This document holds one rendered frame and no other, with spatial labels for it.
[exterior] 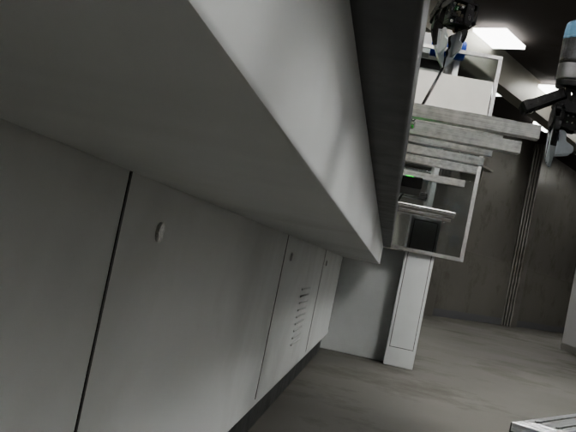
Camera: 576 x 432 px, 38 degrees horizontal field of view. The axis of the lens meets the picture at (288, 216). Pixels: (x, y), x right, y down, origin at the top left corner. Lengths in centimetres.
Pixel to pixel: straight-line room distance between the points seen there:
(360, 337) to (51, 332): 411
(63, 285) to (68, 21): 49
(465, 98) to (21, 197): 421
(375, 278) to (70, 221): 411
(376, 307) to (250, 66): 452
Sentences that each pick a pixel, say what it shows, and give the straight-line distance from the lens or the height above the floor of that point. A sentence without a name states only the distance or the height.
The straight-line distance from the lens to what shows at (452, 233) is 462.
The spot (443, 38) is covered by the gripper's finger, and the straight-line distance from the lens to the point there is 210.
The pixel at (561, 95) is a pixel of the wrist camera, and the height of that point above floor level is 99.
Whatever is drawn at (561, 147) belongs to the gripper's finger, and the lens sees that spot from 216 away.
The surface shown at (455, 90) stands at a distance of 472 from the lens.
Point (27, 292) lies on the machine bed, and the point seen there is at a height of 41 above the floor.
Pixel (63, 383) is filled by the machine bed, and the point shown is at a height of 33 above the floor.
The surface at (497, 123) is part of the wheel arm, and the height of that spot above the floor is 84.
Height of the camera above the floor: 47
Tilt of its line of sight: 3 degrees up
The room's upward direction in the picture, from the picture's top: 12 degrees clockwise
